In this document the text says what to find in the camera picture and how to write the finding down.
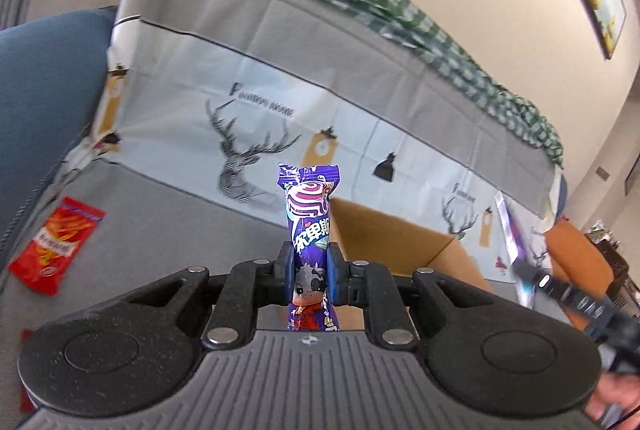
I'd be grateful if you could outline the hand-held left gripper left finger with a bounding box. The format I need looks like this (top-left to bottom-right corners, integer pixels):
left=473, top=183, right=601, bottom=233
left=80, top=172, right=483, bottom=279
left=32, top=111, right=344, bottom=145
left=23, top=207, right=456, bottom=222
left=117, top=242, right=296, bottom=351

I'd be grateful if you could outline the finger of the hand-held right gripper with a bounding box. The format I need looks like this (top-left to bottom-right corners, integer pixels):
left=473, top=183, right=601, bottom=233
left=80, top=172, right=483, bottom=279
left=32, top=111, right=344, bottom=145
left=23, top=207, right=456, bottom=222
left=510, top=259, right=618, bottom=341

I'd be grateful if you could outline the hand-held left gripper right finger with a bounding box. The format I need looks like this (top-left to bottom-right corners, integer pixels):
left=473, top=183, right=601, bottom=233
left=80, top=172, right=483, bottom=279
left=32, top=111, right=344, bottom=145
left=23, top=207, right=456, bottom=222
left=327, top=244, right=496, bottom=351

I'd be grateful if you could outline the purple swirl-print candy packet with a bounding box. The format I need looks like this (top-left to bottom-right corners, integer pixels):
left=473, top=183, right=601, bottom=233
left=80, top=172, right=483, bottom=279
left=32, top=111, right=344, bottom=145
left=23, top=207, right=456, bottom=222
left=277, top=162, right=344, bottom=333

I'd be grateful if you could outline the brown cardboard box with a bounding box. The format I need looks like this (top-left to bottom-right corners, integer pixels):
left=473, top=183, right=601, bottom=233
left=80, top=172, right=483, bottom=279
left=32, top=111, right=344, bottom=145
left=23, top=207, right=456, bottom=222
left=255, top=197, right=493, bottom=333

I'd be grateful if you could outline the purple and white snack packet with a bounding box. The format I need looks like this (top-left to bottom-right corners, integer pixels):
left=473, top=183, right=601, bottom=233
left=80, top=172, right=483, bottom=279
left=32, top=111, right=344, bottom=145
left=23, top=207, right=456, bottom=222
left=492, top=191, right=532, bottom=293

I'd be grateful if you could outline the person's right hand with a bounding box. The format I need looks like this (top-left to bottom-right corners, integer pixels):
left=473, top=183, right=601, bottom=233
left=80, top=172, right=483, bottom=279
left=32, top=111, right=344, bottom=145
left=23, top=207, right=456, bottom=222
left=584, top=371, right=640, bottom=427

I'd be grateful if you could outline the orange-brown object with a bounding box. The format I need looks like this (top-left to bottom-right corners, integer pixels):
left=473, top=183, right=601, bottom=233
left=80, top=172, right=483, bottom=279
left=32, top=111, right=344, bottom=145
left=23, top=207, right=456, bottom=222
left=542, top=217, right=618, bottom=311

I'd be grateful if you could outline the dark furniture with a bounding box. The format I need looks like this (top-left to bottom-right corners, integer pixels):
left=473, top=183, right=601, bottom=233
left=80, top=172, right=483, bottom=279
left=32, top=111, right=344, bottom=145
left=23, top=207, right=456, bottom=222
left=585, top=220, right=632, bottom=308

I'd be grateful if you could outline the grey deer-print sofa cover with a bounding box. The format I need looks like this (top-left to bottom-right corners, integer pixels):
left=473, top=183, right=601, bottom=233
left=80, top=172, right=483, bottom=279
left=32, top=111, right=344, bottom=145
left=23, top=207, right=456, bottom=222
left=0, top=0, right=568, bottom=411

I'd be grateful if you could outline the large red chip bag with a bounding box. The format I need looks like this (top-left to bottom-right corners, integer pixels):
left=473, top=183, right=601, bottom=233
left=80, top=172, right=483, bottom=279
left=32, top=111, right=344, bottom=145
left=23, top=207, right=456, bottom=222
left=7, top=196, right=107, bottom=296

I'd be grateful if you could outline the green checked cloth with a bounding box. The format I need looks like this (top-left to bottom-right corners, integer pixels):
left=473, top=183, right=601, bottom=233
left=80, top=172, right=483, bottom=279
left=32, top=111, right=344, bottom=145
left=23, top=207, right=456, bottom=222
left=155, top=0, right=566, bottom=168

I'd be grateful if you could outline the small red snack packet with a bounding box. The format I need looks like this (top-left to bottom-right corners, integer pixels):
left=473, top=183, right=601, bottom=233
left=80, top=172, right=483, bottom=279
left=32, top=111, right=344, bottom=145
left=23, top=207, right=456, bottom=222
left=19, top=330, right=39, bottom=411

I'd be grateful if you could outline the blue sofa cushion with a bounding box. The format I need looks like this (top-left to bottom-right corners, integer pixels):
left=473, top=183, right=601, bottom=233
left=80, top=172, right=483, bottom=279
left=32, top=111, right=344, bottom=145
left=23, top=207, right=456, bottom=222
left=0, top=7, right=118, bottom=256

